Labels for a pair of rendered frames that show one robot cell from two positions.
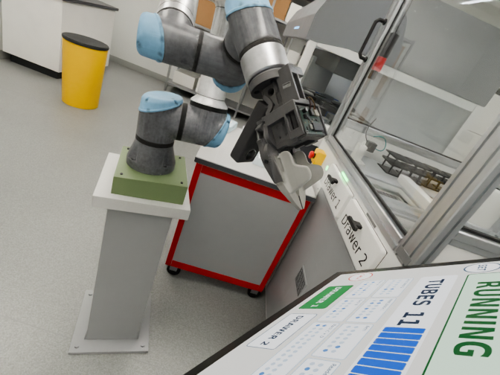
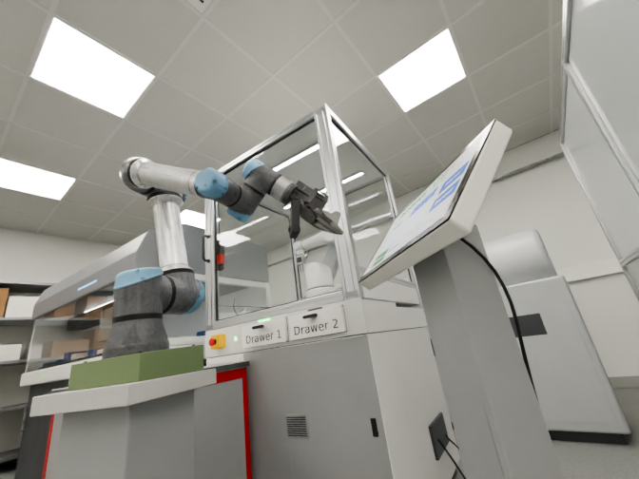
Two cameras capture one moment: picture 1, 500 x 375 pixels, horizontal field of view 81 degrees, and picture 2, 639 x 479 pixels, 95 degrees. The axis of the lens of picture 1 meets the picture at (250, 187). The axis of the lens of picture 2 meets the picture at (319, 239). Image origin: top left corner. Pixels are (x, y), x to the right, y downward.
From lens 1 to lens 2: 0.81 m
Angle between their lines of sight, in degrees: 67
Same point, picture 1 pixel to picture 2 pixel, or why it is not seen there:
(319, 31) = (145, 263)
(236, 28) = (263, 173)
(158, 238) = (186, 443)
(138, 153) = (140, 332)
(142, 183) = (167, 353)
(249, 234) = (212, 450)
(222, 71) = (250, 201)
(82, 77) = not seen: outside the picture
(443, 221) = (352, 262)
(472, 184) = (347, 242)
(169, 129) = (164, 295)
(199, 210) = not seen: hidden behind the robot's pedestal
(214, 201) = not seen: hidden behind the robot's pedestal
